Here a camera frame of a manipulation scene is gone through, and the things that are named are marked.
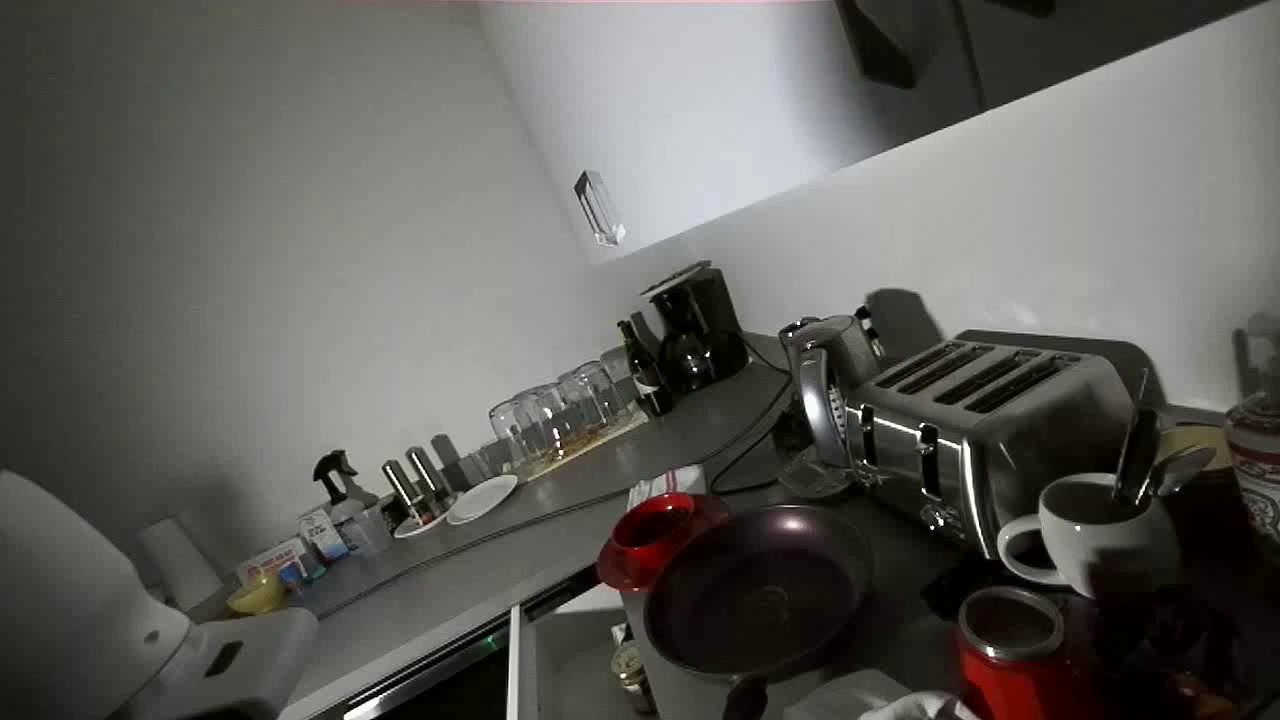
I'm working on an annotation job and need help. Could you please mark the dark handled utensil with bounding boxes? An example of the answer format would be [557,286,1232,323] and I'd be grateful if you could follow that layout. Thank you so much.
[1108,402,1163,512]

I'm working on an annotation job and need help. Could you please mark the metal spoon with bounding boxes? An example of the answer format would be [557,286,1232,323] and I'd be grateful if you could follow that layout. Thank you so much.
[1142,440,1218,503]

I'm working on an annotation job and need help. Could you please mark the metal cabinet handle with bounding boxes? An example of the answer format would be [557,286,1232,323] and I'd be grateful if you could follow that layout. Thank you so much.
[572,166,627,247]

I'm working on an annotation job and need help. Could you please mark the dark frying pan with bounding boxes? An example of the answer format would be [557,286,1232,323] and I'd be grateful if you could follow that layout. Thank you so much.
[640,498,871,720]

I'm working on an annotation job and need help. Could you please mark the clear soap dispenser bottle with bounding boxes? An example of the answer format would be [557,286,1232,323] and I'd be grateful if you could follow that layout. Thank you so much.
[301,447,393,558]

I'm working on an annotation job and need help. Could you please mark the silver electric kettle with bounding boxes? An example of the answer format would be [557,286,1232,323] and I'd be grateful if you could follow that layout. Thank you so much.
[776,307,888,473]

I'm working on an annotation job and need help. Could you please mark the white small plate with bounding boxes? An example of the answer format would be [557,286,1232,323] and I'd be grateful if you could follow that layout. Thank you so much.
[440,473,525,526]

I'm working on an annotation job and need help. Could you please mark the clear drinking glass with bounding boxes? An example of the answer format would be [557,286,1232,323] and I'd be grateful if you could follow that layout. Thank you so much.
[525,379,590,457]
[485,389,560,479]
[557,360,621,440]
[590,343,645,420]

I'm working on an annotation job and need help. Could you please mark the built-in oven front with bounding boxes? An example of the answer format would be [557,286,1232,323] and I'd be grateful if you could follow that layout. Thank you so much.
[337,614,516,720]

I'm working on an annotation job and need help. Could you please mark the small blue white package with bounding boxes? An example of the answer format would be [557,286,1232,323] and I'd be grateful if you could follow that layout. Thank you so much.
[236,536,330,592]

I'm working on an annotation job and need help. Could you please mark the dark wall cabinet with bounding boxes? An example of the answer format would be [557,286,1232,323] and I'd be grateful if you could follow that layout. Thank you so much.
[830,0,1262,150]

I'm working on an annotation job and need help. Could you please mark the stainless steel sink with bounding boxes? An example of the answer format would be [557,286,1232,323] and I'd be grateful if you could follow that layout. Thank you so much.
[513,571,662,720]

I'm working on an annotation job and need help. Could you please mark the patterned ceramic jar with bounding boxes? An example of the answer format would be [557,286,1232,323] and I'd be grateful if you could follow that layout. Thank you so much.
[1218,392,1280,487]

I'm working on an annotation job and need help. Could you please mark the white cloth red stripes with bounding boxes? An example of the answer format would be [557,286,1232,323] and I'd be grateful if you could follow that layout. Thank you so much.
[776,663,982,720]

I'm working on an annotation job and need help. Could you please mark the dark grey appliance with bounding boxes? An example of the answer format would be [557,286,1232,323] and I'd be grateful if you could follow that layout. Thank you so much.
[854,284,948,362]

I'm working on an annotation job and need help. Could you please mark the black power cable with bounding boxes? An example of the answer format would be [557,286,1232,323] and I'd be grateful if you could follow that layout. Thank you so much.
[702,375,803,493]

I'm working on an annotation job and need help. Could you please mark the yellow sponge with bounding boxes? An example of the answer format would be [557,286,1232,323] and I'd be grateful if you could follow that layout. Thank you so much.
[224,571,292,620]

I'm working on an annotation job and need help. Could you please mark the white small box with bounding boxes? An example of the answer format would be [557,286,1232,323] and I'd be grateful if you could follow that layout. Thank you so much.
[621,461,711,512]

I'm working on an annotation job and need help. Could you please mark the silver four slot toaster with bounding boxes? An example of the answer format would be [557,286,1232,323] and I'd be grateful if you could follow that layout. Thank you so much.
[834,333,1141,558]

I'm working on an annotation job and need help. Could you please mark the white ceramic mug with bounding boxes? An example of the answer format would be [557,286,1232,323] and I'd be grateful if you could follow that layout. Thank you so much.
[995,469,1182,601]

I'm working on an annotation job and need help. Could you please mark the black coffee machine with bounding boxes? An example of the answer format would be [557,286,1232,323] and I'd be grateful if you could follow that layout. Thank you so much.
[615,256,753,420]

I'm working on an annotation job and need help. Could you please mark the white wall cabinet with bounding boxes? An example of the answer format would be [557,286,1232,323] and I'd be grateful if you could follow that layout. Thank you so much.
[474,0,935,262]

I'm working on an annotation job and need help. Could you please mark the red cup in sink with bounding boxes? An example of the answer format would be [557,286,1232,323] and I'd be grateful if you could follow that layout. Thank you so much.
[590,493,708,596]

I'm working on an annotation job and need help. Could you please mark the slim dark shaker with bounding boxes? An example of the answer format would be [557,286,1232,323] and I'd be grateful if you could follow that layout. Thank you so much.
[405,444,450,519]
[374,457,419,526]

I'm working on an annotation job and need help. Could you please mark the grey slim shaker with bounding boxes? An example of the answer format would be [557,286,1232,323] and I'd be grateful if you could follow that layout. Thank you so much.
[429,432,470,496]

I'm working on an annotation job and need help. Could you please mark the red metal cup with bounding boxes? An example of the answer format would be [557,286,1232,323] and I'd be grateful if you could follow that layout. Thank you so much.
[953,584,1086,720]

